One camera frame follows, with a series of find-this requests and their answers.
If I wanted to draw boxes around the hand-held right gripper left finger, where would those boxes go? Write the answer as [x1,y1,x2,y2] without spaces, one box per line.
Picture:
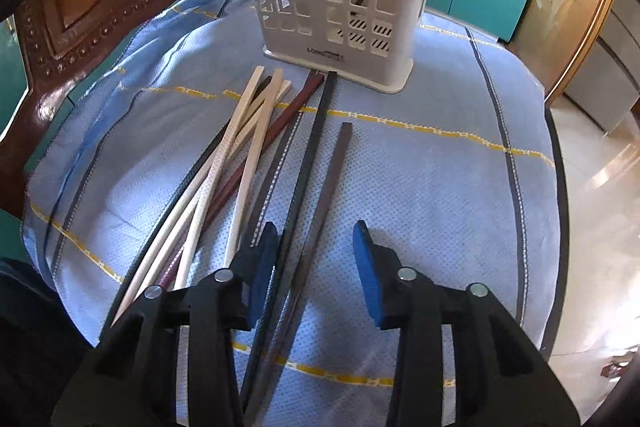
[50,222,279,427]

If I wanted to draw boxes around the dark brown chopstick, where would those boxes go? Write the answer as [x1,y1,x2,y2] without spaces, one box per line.
[245,122,353,427]

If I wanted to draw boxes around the dark clothing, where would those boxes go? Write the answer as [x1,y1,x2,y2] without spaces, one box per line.
[0,257,101,427]

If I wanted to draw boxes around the wooden glass door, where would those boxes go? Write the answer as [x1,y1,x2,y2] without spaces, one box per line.
[510,0,623,102]

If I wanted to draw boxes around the small brown object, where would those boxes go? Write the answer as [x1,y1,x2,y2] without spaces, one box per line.
[600,354,637,379]

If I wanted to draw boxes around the dark red chopstick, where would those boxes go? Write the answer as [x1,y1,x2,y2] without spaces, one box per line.
[159,72,326,290]

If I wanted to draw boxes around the white plastic utensil basket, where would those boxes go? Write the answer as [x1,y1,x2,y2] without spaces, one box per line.
[231,0,443,94]

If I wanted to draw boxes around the blue striped table cloth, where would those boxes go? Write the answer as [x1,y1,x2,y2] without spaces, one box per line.
[20,0,558,427]

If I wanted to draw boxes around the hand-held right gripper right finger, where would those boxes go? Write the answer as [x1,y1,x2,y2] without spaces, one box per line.
[351,221,583,427]

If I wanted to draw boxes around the grey drawer unit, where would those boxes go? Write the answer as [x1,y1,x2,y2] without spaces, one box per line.
[565,0,640,132]

